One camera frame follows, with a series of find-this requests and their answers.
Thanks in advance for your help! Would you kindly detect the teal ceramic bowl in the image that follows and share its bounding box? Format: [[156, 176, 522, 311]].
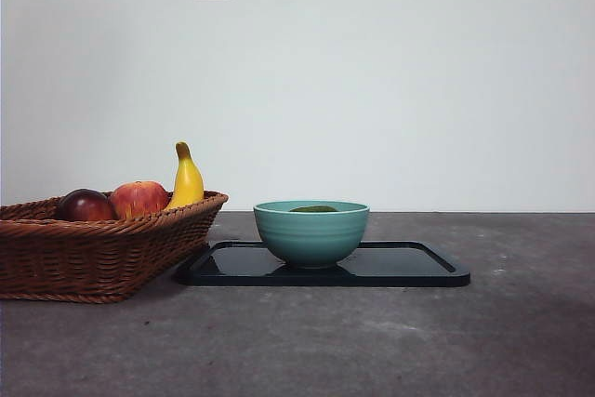
[[253, 200, 371, 271]]

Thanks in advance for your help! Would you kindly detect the yellow banana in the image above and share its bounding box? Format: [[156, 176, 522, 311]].
[[162, 140, 205, 211]]

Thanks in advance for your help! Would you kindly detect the black rectangular tray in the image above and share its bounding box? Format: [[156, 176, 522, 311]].
[[176, 240, 471, 287]]

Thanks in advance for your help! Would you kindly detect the red yellow apple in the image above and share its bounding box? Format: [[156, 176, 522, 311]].
[[109, 179, 169, 219]]

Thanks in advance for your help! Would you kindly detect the dark red plum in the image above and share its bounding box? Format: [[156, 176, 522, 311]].
[[55, 188, 117, 222]]

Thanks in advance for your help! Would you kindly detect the brown woven wicker basket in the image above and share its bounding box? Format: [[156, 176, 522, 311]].
[[0, 190, 230, 304]]

